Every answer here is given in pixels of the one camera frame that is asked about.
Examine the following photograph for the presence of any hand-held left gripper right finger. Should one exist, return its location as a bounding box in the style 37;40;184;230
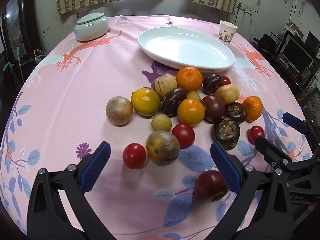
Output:
210;141;304;240

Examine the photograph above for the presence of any small cardboard box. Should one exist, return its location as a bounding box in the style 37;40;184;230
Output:
285;21;304;33

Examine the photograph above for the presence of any plastic bag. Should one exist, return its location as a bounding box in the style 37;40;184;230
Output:
34;49;48;65

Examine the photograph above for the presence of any orange mandarin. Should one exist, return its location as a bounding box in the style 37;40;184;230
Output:
242;96;263;123
177;98;205;126
175;66;203;93

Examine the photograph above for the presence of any small yellow longan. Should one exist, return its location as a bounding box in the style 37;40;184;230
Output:
151;114;172;132

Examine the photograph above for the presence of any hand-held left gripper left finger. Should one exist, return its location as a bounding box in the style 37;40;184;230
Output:
27;141;112;240

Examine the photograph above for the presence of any wall socket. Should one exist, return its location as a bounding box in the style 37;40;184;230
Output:
237;2;253;15

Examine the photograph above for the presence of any printed paper cup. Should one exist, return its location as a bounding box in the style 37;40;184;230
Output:
218;20;238;43

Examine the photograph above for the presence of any dark shrivelled mangosteen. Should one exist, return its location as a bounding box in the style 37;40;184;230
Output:
224;102;248;125

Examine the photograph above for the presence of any black computer desk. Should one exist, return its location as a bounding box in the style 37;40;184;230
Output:
255;27;320;98

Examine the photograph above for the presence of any pale green lidded jar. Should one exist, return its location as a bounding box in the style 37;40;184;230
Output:
74;12;110;42

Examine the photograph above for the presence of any black hat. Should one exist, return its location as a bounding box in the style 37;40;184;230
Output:
253;34;283;53

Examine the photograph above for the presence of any dark wooden cabinet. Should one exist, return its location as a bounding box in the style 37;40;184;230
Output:
0;0;42;85

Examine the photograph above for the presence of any white oval plate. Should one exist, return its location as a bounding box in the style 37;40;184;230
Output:
137;27;236;73

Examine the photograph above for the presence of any pink printed tablecloth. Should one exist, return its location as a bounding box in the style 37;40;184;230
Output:
0;14;316;240

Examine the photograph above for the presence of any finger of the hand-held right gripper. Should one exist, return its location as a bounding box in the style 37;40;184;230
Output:
282;112;320;146
254;136;300;173

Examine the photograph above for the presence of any striped beige pepino melon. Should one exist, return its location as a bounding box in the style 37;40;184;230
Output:
151;74;178;98

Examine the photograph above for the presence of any black speaker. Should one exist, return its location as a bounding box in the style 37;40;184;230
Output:
305;31;320;52

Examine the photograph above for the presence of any computer monitor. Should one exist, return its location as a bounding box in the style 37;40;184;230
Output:
279;35;315;68

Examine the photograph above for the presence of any tan passion fruit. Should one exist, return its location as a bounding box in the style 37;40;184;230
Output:
146;130;180;166
105;96;134;126

